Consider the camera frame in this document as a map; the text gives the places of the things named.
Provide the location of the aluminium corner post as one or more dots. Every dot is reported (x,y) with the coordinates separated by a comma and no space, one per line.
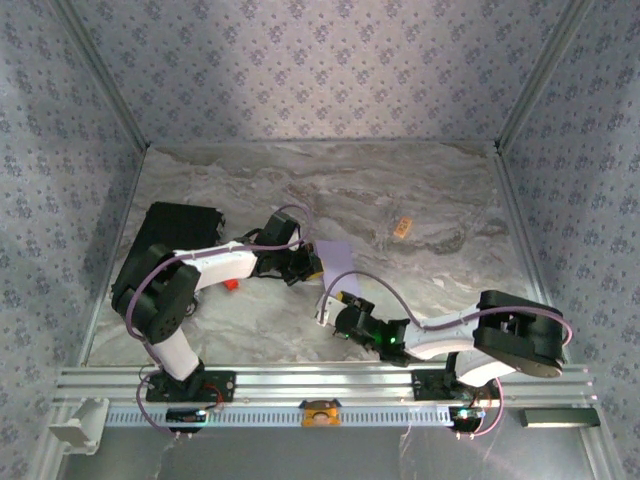
(539,75)

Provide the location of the aluminium rear rail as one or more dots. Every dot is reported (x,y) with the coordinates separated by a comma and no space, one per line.
(325,143)

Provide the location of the aluminium mounting rail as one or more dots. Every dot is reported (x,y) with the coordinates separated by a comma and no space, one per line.
(325,381)

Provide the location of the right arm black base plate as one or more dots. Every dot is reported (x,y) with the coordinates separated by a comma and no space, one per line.
(425,385)

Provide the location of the black rectangular box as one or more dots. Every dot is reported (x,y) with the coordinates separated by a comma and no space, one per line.
(175,225)

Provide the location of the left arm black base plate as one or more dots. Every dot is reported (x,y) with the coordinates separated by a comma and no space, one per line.
(225,385)

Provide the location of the small red block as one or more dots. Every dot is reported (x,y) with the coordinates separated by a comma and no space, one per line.
(231,285)

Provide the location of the lilac paper sheet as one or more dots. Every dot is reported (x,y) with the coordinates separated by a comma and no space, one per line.
(337,260)

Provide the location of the aluminium side rail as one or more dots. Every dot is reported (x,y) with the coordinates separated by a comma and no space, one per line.
(93,330)
(520,220)

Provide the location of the white plastic bracket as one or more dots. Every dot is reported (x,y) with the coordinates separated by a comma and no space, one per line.
(75,430)

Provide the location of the cartoon face sticker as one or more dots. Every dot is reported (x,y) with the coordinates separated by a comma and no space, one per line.
(321,415)

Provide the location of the small orange printed tag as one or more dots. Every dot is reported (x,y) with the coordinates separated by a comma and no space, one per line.
(402,226)

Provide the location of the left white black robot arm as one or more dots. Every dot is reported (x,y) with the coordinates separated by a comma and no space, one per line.
(220,265)

